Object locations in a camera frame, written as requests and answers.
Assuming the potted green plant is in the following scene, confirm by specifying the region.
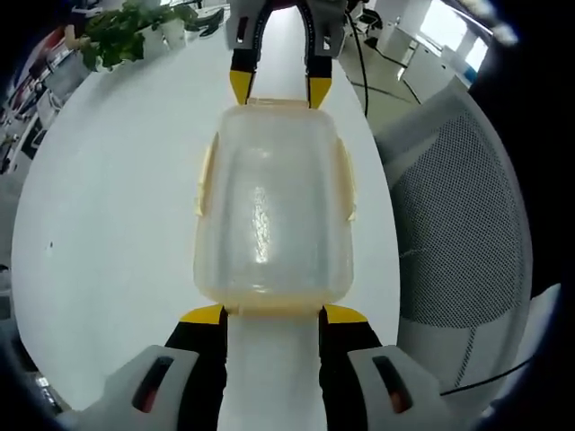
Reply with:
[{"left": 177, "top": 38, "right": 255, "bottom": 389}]
[{"left": 79, "top": 0, "right": 199, "bottom": 74}]

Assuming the white mesh office chair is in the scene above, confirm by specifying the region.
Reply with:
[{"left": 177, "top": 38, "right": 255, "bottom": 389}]
[{"left": 371, "top": 75, "right": 563, "bottom": 408}]

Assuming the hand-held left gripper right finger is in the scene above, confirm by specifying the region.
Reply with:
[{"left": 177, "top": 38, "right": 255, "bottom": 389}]
[{"left": 318, "top": 303, "right": 478, "bottom": 431}]

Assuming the clear plastic buckle box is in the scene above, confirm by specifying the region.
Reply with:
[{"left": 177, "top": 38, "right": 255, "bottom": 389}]
[{"left": 192, "top": 94, "right": 358, "bottom": 318}]

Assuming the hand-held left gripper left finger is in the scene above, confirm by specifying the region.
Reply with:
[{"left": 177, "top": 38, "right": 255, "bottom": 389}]
[{"left": 57, "top": 303, "right": 228, "bottom": 431}]

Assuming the black cable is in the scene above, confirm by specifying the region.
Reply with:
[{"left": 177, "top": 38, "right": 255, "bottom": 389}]
[
  {"left": 438, "top": 357, "right": 534, "bottom": 397},
  {"left": 342, "top": 7, "right": 375, "bottom": 119}
]

